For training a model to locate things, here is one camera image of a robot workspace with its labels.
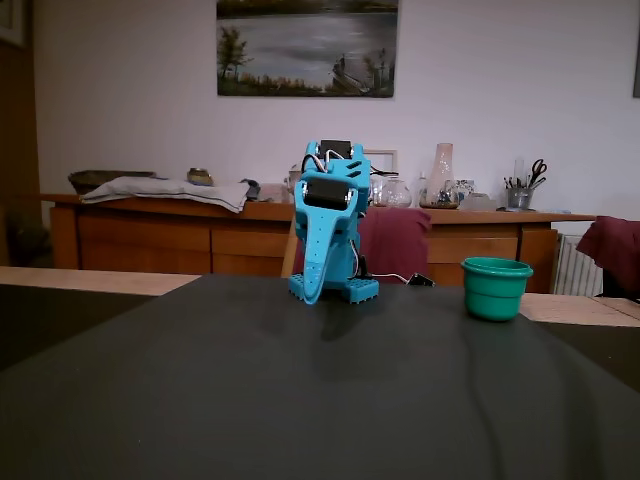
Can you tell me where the dark shallow bowl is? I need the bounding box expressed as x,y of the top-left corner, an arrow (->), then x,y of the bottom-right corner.
68,170 -> 157,196

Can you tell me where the white cable black connector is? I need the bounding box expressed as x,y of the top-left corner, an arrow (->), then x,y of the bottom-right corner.
372,271 -> 436,289

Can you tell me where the lake landscape painting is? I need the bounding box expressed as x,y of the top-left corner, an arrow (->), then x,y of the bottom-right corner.
216,0 -> 400,99

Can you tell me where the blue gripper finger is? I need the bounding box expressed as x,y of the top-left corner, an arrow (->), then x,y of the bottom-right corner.
300,208 -> 352,308

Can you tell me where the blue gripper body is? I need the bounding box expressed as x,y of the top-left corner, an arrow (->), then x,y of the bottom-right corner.
293,157 -> 373,237

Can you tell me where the white radiator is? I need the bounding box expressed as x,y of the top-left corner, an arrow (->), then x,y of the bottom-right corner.
551,233 -> 604,296

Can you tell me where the wooden sideboard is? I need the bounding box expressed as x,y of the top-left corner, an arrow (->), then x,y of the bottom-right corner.
42,193 -> 597,294

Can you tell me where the white soup tureen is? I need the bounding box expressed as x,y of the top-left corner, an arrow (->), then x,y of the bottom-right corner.
284,164 -> 303,204

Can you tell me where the white picture frame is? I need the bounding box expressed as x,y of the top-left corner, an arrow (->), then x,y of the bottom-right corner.
362,148 -> 399,181

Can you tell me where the wooden chair frame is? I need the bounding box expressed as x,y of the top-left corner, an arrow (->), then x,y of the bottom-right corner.
280,218 -> 298,279

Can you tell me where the dark table cloth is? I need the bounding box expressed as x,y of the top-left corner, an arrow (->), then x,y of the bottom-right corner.
0,273 -> 640,480

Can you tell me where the metal pen cup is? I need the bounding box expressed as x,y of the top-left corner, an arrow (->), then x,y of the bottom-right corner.
506,186 -> 536,212

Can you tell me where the maroon covered chair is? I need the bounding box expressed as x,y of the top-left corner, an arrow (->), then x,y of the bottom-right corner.
575,215 -> 640,304

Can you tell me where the green plastic cup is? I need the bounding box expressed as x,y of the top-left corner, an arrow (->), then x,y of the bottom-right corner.
460,256 -> 535,322

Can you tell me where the folded grey towel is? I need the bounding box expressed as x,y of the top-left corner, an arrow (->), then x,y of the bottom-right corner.
79,175 -> 250,215

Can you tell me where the pink glass vase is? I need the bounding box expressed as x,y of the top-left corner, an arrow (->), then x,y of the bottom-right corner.
419,142 -> 460,210

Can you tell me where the round glass bowl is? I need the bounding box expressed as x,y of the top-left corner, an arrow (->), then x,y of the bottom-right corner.
383,178 -> 413,209

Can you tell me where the dark red cloth chair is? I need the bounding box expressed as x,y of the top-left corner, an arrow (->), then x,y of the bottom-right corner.
292,206 -> 433,285

